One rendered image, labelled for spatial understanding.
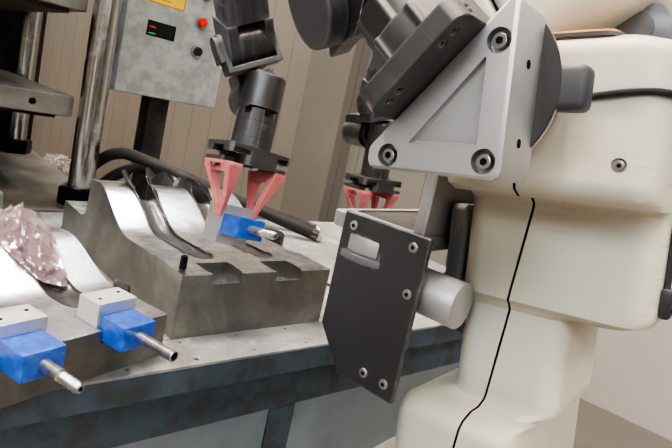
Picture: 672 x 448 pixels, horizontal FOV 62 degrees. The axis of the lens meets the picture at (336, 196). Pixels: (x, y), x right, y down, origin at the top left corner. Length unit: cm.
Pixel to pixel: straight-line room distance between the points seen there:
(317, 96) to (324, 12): 267
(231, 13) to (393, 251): 39
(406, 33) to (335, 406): 76
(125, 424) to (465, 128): 59
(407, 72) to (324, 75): 274
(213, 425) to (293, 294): 22
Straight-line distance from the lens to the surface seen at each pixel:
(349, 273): 56
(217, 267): 84
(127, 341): 65
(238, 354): 78
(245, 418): 91
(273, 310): 86
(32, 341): 61
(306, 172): 310
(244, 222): 74
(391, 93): 36
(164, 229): 98
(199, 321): 80
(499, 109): 35
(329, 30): 44
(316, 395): 98
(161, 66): 164
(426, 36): 35
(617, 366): 249
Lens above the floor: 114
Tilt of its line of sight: 8 degrees down
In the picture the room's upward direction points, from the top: 12 degrees clockwise
